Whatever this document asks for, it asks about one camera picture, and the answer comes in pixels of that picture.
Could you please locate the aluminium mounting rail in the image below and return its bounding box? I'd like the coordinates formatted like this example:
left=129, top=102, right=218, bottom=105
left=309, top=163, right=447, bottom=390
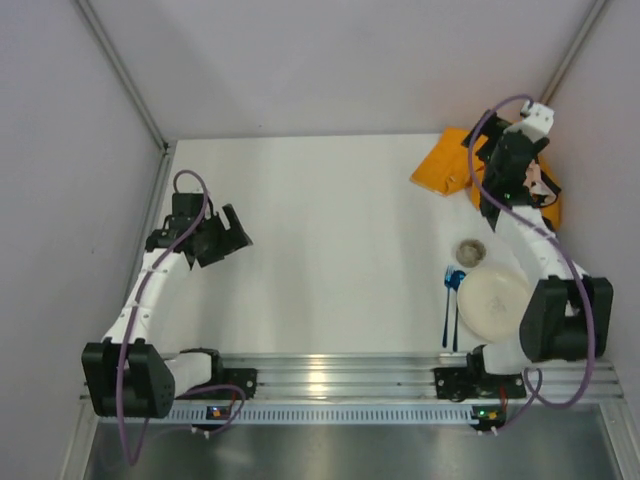
left=222, top=353, right=624, bottom=403

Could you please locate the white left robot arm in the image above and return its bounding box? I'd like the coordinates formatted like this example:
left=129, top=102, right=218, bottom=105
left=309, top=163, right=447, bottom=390
left=81, top=193, right=252, bottom=419

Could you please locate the slotted grey cable duct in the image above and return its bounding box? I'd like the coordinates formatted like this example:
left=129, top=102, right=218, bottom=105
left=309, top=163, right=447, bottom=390
left=161, top=403, right=503, bottom=425

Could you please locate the small grey cup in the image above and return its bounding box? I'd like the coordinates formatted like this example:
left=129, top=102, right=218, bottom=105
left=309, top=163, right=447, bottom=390
left=454, top=239, right=487, bottom=269

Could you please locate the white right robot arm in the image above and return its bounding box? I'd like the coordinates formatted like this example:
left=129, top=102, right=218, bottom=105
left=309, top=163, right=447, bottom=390
left=462, top=102, right=614, bottom=375

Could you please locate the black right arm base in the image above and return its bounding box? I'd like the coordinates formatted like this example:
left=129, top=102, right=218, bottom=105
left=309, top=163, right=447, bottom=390
left=433, top=367, right=527, bottom=403

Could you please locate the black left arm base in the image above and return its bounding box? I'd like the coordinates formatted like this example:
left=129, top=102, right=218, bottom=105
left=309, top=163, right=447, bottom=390
left=179, top=368, right=258, bottom=400

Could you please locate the orange Mickey Mouse placemat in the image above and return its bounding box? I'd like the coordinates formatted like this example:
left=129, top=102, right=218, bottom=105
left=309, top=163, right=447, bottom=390
left=410, top=127, right=562, bottom=230

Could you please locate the cream round plate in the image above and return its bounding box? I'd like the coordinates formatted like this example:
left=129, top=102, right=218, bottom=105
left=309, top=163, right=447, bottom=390
left=457, top=266, right=532, bottom=343

